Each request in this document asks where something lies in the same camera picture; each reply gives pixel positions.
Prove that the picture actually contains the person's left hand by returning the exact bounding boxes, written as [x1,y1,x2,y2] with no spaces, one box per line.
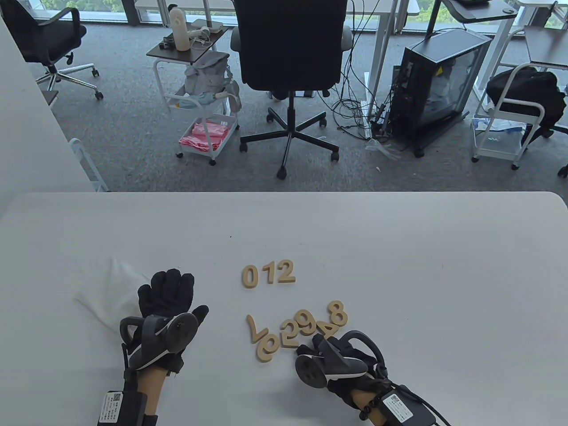
[119,268,209,373]

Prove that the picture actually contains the black sensor cable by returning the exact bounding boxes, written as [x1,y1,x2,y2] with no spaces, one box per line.
[390,384,451,426]

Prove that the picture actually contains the hooked curvy wooden number block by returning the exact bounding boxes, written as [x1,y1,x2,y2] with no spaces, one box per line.
[276,260,296,285]

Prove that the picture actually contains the grey handheld tracking controller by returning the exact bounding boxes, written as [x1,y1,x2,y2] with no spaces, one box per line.
[295,331,387,389]
[120,312,199,369]

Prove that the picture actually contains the cream cylindrical device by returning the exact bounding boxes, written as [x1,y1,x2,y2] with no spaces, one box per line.
[169,8,192,51]

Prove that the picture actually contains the person's right forearm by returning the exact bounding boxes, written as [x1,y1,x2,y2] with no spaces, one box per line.
[351,388,391,426]

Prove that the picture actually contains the black wrist sensor box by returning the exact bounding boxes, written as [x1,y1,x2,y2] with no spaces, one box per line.
[379,390,438,426]
[98,390,149,426]

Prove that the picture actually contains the dark-topped white-frame desk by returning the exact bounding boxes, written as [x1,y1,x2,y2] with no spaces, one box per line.
[473,0,568,103]

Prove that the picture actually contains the black bag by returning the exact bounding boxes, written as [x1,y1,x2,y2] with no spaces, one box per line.
[486,67,568,145]

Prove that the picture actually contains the black standing desk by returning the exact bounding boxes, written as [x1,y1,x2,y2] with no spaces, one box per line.
[424,0,519,41]

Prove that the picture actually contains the light blue pouch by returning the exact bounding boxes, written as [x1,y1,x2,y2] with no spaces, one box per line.
[174,91,228,110]

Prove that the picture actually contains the white drawstring cloth bag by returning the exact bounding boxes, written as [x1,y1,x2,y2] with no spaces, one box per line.
[75,256,151,331]

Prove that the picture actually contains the pile of wooden number blocks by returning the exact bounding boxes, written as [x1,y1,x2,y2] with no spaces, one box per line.
[246,300,349,362]

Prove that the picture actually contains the clear plastic wrapper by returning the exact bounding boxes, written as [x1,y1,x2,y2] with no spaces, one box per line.
[365,138,402,160]

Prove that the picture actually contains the dark bead bracelet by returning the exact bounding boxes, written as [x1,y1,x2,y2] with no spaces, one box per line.
[359,396,383,421]

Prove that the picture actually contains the black chrome-base office chair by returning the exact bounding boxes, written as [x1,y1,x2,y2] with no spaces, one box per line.
[0,0,104,100]

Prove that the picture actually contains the black computer tower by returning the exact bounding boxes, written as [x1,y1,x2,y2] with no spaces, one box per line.
[390,29,493,158]

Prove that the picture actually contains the grey backpack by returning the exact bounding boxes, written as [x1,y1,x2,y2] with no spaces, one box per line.
[184,51,242,111]

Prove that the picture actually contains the person's right hand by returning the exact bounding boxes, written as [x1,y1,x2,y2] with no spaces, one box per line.
[312,333,392,410]

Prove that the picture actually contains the white cart with dark top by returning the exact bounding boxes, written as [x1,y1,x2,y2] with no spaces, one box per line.
[146,26,241,166]

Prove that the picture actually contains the white rolling cart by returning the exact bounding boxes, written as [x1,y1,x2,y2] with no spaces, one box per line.
[471,62,546,170]

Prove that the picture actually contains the black high-back office chair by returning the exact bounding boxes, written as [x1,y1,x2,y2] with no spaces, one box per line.
[230,0,353,180]

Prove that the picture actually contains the white metal rack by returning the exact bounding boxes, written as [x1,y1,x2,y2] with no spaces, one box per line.
[69,138,110,192]

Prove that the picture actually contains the tangle of black cables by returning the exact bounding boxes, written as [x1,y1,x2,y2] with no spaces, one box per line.
[324,0,393,139]

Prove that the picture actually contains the pink folded cloths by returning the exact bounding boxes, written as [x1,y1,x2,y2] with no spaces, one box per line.
[179,122,231,153]

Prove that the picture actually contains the person's left forearm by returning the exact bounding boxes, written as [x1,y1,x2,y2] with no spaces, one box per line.
[135,366,167,413]

